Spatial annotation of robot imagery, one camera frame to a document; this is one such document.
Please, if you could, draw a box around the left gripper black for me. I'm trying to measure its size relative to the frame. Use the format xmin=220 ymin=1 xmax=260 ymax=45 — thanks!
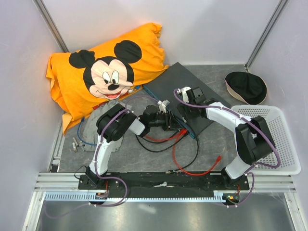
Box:
xmin=149 ymin=110 xmax=183 ymax=131

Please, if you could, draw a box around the black network cable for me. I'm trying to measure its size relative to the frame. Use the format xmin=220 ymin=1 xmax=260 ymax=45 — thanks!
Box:
xmin=135 ymin=127 xmax=200 ymax=174

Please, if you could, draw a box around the dark grey network switch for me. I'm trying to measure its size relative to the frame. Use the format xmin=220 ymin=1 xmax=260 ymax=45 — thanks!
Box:
xmin=143 ymin=62 xmax=231 ymax=139

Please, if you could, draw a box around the blue network cable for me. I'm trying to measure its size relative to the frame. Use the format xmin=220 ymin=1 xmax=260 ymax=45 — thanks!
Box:
xmin=77 ymin=117 xmax=101 ymax=146

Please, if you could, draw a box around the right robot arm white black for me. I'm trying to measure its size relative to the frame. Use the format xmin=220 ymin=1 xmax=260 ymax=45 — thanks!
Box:
xmin=173 ymin=87 xmax=280 ymax=190

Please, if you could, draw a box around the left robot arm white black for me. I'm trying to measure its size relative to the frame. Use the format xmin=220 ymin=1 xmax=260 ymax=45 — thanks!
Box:
xmin=86 ymin=103 xmax=181 ymax=189

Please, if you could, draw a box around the black cap with beige brim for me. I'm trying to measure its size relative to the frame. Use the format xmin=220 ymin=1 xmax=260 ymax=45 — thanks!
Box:
xmin=225 ymin=72 xmax=268 ymax=105

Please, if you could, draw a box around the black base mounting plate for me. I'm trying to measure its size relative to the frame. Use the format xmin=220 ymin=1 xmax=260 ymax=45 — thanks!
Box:
xmin=78 ymin=171 xmax=250 ymax=197

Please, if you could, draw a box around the grey crumpled cloth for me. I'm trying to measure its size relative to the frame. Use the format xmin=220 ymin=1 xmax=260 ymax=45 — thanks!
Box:
xmin=77 ymin=100 xmax=125 ymax=152

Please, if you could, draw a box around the orange Mickey Mouse pillow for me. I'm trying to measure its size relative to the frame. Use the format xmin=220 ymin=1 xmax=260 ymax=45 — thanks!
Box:
xmin=46 ymin=23 xmax=168 ymax=133

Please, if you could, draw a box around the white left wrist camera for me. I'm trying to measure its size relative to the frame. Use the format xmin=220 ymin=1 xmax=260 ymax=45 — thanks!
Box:
xmin=157 ymin=100 xmax=170 ymax=113

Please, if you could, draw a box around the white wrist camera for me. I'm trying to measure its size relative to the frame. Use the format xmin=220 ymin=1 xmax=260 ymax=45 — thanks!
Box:
xmin=157 ymin=100 xmax=170 ymax=113
xmin=176 ymin=87 xmax=191 ymax=103

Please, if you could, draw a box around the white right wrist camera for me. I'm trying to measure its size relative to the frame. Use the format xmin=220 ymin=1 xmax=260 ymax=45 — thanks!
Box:
xmin=176 ymin=87 xmax=191 ymax=103

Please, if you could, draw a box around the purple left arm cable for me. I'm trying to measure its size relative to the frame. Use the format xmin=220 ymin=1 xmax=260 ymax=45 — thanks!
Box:
xmin=44 ymin=95 xmax=161 ymax=218

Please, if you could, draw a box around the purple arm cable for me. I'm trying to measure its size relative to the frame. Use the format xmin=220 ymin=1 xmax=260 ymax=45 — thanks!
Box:
xmin=44 ymin=95 xmax=161 ymax=218
xmin=173 ymin=89 xmax=282 ymax=209

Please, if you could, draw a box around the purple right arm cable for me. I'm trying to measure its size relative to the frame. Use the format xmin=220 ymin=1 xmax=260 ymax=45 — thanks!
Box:
xmin=173 ymin=89 xmax=282 ymax=209

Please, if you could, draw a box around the white slotted cable duct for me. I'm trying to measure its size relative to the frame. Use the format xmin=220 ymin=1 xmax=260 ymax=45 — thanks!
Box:
xmin=44 ymin=192 xmax=226 ymax=203

